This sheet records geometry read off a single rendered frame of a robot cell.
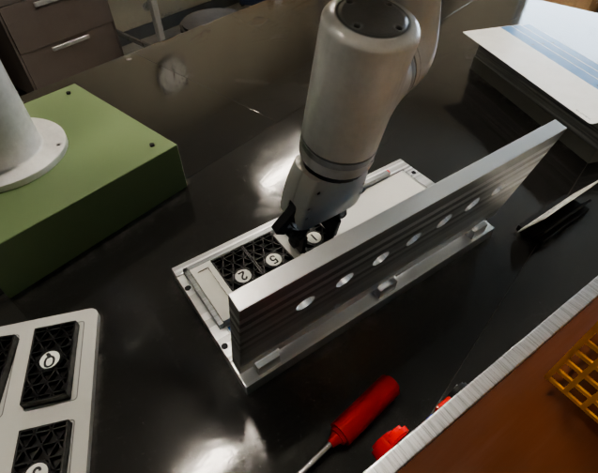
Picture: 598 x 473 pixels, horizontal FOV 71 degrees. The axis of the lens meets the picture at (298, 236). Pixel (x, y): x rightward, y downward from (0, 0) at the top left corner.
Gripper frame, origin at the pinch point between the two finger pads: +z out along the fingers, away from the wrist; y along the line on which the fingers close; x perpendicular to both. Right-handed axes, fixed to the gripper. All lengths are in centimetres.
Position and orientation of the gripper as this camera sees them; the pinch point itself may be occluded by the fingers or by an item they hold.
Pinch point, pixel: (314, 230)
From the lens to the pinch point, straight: 60.4
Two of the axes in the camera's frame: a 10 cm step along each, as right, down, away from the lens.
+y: -8.2, 4.2, -3.9
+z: -1.2, 5.4, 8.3
